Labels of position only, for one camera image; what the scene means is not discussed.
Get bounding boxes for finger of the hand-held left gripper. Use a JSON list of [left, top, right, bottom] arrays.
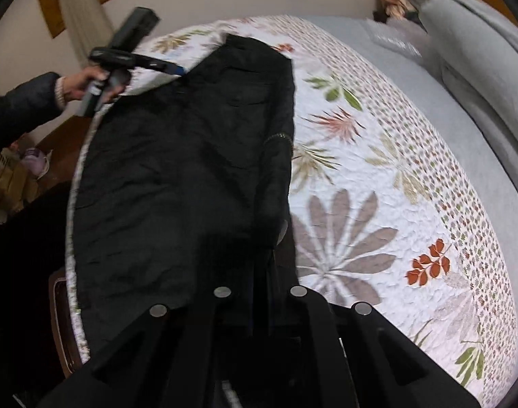
[[133, 55, 187, 76]]

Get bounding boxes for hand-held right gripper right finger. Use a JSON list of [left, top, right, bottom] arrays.
[[265, 220, 481, 408]]

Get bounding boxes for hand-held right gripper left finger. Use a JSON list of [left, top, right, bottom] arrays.
[[38, 261, 260, 408]]

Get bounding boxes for black pants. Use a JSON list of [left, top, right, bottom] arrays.
[[74, 34, 296, 333]]

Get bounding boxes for person's left forearm black sleeve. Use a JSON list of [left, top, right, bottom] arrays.
[[0, 72, 67, 154]]

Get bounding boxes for person's left hand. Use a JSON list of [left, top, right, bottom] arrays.
[[56, 69, 126, 106]]

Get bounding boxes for beige curtain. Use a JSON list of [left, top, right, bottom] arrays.
[[56, 0, 116, 59]]

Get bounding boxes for white floral quilt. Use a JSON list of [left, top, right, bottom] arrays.
[[65, 15, 518, 407]]

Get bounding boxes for pale purple container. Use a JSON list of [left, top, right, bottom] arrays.
[[23, 147, 52, 180]]

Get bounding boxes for striped cloth bag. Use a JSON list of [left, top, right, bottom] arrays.
[[0, 153, 44, 224]]

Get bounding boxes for clear plastic bag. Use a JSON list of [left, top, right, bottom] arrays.
[[365, 19, 424, 64]]

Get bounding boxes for grey bed sheet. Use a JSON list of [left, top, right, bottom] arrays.
[[299, 15, 518, 392]]

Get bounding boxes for pile of crumpled clothes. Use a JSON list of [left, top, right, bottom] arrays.
[[371, 0, 435, 31]]

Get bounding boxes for grey folded pillows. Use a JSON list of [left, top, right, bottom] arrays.
[[418, 0, 518, 179]]

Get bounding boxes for dark wooden bed frame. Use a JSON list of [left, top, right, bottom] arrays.
[[48, 270, 84, 380]]

